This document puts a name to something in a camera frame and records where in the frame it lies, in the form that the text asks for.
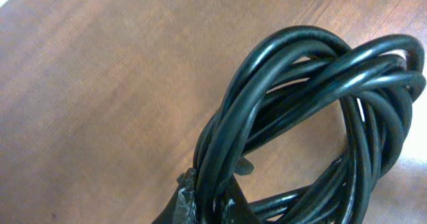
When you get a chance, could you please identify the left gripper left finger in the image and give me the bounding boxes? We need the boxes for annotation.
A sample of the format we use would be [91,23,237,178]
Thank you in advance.
[152,168,197,224]

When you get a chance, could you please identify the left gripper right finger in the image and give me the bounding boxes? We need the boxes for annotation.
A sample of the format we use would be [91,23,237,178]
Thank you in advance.
[218,176,262,224]

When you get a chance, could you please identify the black usb cable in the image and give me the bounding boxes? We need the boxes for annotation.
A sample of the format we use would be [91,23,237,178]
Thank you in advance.
[192,25,427,224]

